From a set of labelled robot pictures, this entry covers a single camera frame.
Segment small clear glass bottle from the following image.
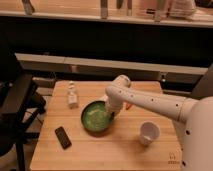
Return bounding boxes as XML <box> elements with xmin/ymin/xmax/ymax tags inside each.
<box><xmin>67</xmin><ymin>81</ymin><xmax>79</xmax><ymax>108</ymax></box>

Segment black smartphone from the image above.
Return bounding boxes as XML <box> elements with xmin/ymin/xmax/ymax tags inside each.
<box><xmin>55</xmin><ymin>127</ymin><xmax>72</xmax><ymax>149</ymax></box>

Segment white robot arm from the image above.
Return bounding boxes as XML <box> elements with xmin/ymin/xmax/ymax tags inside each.
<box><xmin>105</xmin><ymin>75</ymin><xmax>213</xmax><ymax>171</ymax></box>

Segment red chili pepper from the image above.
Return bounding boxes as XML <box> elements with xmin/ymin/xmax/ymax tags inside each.
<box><xmin>125</xmin><ymin>103</ymin><xmax>133</xmax><ymax>110</ymax></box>

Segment black chair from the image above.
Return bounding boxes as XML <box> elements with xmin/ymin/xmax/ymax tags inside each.
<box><xmin>0</xmin><ymin>54</ymin><xmax>46</xmax><ymax>171</ymax></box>

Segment white sponge block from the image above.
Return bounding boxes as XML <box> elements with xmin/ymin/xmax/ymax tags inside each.
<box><xmin>100</xmin><ymin>95</ymin><xmax>108</xmax><ymax>102</ymax></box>

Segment green ceramic bowl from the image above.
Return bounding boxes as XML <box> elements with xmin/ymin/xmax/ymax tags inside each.
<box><xmin>81</xmin><ymin>101</ymin><xmax>114</xmax><ymax>133</ymax></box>

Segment white paper cup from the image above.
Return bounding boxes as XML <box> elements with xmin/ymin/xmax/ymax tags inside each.
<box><xmin>139</xmin><ymin>121</ymin><xmax>160</xmax><ymax>146</ymax></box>

